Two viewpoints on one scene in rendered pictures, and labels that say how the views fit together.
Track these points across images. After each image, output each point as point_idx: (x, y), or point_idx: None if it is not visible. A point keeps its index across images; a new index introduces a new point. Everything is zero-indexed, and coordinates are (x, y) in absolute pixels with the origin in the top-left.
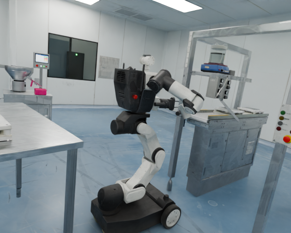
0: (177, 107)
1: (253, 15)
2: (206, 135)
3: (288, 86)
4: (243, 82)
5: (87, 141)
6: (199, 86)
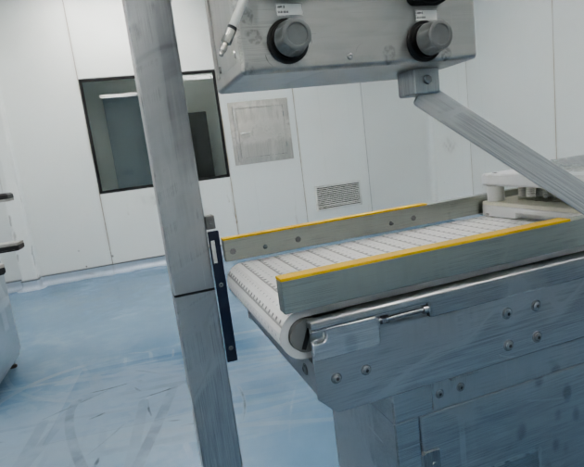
0: (10, 249)
1: None
2: (382, 433)
3: None
4: None
5: (120, 384)
6: (555, 114)
